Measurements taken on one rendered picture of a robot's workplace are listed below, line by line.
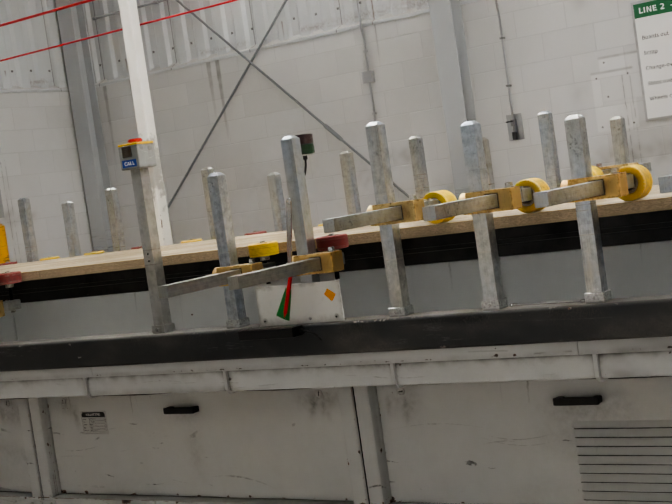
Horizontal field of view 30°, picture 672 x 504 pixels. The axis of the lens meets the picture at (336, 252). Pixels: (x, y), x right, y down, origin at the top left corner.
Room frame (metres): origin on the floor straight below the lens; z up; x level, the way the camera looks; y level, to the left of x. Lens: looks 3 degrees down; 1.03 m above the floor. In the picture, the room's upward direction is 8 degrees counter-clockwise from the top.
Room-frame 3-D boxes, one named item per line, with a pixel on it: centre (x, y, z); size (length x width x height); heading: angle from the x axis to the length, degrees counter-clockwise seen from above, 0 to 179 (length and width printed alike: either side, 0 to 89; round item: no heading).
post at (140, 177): (3.41, 0.50, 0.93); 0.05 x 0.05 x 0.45; 56
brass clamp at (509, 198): (2.83, -0.36, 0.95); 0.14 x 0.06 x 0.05; 56
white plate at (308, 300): (3.12, 0.11, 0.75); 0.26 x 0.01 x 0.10; 56
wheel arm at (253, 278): (2.99, 0.12, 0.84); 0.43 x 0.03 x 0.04; 146
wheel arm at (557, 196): (2.63, -0.55, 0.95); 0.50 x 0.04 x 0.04; 146
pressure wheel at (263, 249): (3.33, 0.19, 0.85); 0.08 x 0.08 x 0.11
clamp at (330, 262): (3.11, 0.05, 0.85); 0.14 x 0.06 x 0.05; 56
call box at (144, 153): (3.41, 0.50, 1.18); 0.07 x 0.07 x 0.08; 56
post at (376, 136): (2.98, -0.13, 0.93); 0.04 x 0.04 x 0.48; 56
